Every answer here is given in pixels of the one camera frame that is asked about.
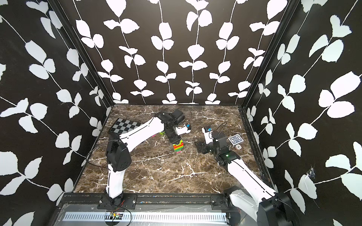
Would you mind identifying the lime long lego brick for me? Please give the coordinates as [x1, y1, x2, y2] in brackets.
[173, 140, 183, 149]

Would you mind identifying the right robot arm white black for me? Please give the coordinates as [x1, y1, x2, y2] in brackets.
[196, 127, 299, 226]

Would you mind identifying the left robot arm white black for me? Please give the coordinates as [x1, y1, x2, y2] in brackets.
[105, 109, 191, 200]

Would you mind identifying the blue playing card box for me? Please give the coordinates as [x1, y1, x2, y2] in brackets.
[228, 134, 244, 146]

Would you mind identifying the black white checkerboard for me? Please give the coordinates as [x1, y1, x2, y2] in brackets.
[108, 118, 142, 135]

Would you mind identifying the small circuit board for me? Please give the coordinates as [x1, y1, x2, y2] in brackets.
[105, 212, 123, 222]

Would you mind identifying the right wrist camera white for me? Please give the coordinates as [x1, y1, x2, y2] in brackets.
[202, 126, 213, 144]

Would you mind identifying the white slotted cable duct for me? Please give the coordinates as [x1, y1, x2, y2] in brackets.
[61, 212, 229, 223]

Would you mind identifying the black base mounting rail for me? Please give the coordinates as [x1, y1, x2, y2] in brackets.
[60, 189, 253, 210]

